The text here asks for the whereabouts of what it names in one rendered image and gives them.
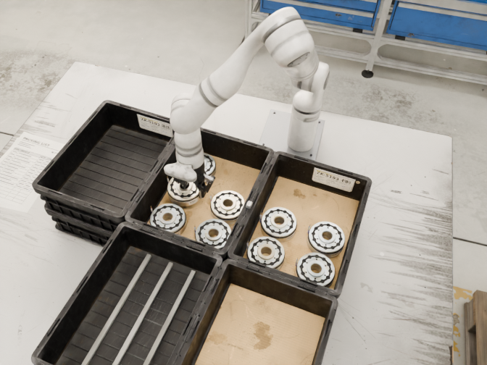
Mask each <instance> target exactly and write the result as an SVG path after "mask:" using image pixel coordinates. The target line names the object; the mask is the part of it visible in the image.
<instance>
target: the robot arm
mask: <svg viewBox="0 0 487 365"><path fill-rule="evenodd" d="M264 45H265V46H266V47H267V50H268V51H269V52H270V55H271V57H272V58H273V60H274V62H275V63H276V64H277V65H278V66H279V67H281V68H283V70H284V71H285V73H286V74H287V75H288V76H289V77H290V80H291V84H292V85H293V87H295V88H298V89H301V91H298V92H297V93H296V94H295V95H294V98H293V103H292V109H291V118H290V124H289V129H288V139H287V144H288V146H289V147H290V148H291V149H293V150H295V151H299V152H304V151H308V150H310V149H311V148H312V147H313V145H314V141H315V135H316V131H317V125H318V121H319V117H320V110H321V107H322V100H323V96H324V93H325V88H326V85H327V84H328V78H329V74H330V67H329V65H328V64H326V63H324V62H319V59H318V55H317V52H316V50H315V45H314V41H313V39H312V36H311V35H310V33H309V31H308V30H307V27H306V25H305V24H304V22H303V21H302V19H301V17H300V16H299V13H298V12H297V11H296V10H295V9H294V8H293V7H284V8H282V9H279V10H278V11H276V12H274V13H272V14H271V15H270V16H268V17H267V18H266V19H265V20H264V21H263V22H262V23H261V24H260V25H259V26H258V27H257V28H256V29H255V30H254V31H253V32H252V33H251V35H250V36H249V37H248V38H247V39H246V40H245V41H244V42H243V43H242V44H241V45H240V46H239V47H238V48H237V49H236V50H235V52H234V53H233V54H232V55H231V56H230V57H229V58H228V59H227V60H226V61H225V62H224V63H223V64H222V65H221V66H220V67H219V68H218V69H217V70H215V71H214V72H213V73H212V74H211V75H209V76H208V77H207V78H206V79H204V80H203V81H202V82H200V83H199V84H198V85H197V86H196V88H195V90H194V92H193V95H191V94H190V93H179V94H178V95H177V96H176V97H175V98H174V99H173V100H172V103H171V110H170V125H171V128H172V129H173V130H174V131H175V148H176V152H175V154H176V159H177V162H176V163H174V164H167V165H166V166H165V167H164V171H165V174H166V175H169V176H171V177H173V178H174V180H175V182H176V183H177V184H179V183H180V184H181V185H182V186H183V189H186V188H188V187H189V182H190V183H194V184H195V186H196V187H197V188H198V189H199V198H200V199H203V197H205V195H206V193H208V192H209V189H210V188H211V187H212V184H213V182H214V181H215V176H211V177H210V176H208V175H207V173H206V172H205V170H204V168H205V164H204V150H203V148H202V142H201V133H200V127H201V126H202V125H203V124H204V123H205V121H206V120H207V119H208V118H209V116H210V115H211V114H212V113H213V111H214V110H215V109H216V108H217V107H219V106H220V105H222V104H223V103H225V102H226V101H227V100H228V99H229V98H231V97H232V96H233V95H235V94H236V92H237V91H238V90H239V88H240V87H241V85H242V83H243V81H244V78H245V77H246V73H247V71H248V69H249V66H250V64H251V62H252V60H253V58H254V56H255V55H256V53H257V52H258V50H260V49H261V48H262V47H263V46H264ZM204 179H205V180H206V182H207V185H205V182H204Z"/></svg>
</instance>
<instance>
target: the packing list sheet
mask: <svg viewBox="0 0 487 365"><path fill-rule="evenodd" d="M64 145H65V144H63V143H58V142H56V141H53V140H49V139H46V138H42V137H39V136H36V135H32V134H30V133H27V132H23V133H22V135H21V136H20V137H19V138H17V139H16V141H15V142H14V143H13V144H12V146H11V147H10V148H9V150H8V151H7V152H6V153H5V154H4V155H3V156H2V157H1V158H0V207H4V208H8V209H13V210H16V211H22V212H25V213H27V212H28V211H29V209H30V208H31V206H32V205H33V203H34V202H35V200H36V199H37V197H38V195H39V194H38V193H36V192H35V191H34V189H33V187H32V182H33V181H34V179H36V178H37V176H39V174H40V173H41V172H42V171H43V169H44V168H45V167H46V166H47V165H48V164H49V162H50V161H51V160H52V159H53V158H54V157H55V156H56V155H57V154H58V152H59V151H60V150H61V149H62V148H63V146H64Z"/></svg>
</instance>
